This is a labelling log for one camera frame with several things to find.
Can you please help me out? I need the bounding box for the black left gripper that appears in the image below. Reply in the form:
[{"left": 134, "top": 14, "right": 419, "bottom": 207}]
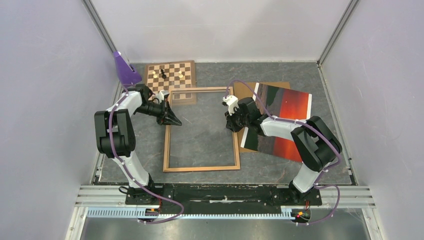
[{"left": 134, "top": 99, "right": 182, "bottom": 127}]

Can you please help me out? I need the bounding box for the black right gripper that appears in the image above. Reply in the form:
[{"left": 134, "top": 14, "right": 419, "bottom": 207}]
[{"left": 225, "top": 106, "right": 250, "bottom": 133}]

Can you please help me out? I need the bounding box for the red sunset photo print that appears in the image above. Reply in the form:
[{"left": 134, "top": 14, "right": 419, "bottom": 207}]
[{"left": 241, "top": 82, "right": 312, "bottom": 162}]

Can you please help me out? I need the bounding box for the wooden picture frame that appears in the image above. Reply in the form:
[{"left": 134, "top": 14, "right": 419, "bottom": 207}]
[{"left": 162, "top": 86, "right": 241, "bottom": 173}]

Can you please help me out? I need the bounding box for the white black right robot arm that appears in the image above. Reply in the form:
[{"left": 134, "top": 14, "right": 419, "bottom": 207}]
[{"left": 222, "top": 95, "right": 342, "bottom": 204}]

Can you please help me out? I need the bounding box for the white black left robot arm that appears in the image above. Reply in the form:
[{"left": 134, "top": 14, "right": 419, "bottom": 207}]
[{"left": 94, "top": 83, "right": 182, "bottom": 204}]

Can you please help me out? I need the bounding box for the brown cardboard backing board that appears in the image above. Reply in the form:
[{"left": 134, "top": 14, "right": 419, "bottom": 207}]
[{"left": 233, "top": 82, "right": 291, "bottom": 153}]

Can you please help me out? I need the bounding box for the black chess piece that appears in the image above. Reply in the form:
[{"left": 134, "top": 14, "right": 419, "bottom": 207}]
[{"left": 160, "top": 69, "right": 167, "bottom": 79}]

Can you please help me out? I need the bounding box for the wooden chessboard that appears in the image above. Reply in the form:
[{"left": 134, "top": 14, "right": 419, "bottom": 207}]
[{"left": 143, "top": 60, "right": 197, "bottom": 94}]

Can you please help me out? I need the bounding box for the purple wedge stand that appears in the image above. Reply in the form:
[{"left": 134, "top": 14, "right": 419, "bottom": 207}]
[{"left": 113, "top": 51, "right": 142, "bottom": 87}]

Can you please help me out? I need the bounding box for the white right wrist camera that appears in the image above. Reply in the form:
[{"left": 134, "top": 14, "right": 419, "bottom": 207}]
[{"left": 222, "top": 95, "right": 239, "bottom": 116}]

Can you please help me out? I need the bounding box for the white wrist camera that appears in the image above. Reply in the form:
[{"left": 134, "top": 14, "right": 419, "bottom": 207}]
[
  {"left": 222, "top": 95, "right": 239, "bottom": 116},
  {"left": 156, "top": 90, "right": 170, "bottom": 103}
]

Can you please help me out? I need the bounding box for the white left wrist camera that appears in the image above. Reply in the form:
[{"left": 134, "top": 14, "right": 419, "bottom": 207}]
[{"left": 156, "top": 90, "right": 170, "bottom": 103}]

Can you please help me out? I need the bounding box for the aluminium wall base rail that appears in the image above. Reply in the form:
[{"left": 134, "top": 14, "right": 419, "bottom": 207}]
[{"left": 91, "top": 81, "right": 122, "bottom": 185}]

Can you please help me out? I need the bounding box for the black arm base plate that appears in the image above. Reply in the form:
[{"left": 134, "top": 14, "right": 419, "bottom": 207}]
[{"left": 118, "top": 183, "right": 323, "bottom": 207}]

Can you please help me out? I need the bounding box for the slotted cable duct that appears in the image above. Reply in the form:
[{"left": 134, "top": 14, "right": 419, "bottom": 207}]
[{"left": 86, "top": 206, "right": 312, "bottom": 220}]

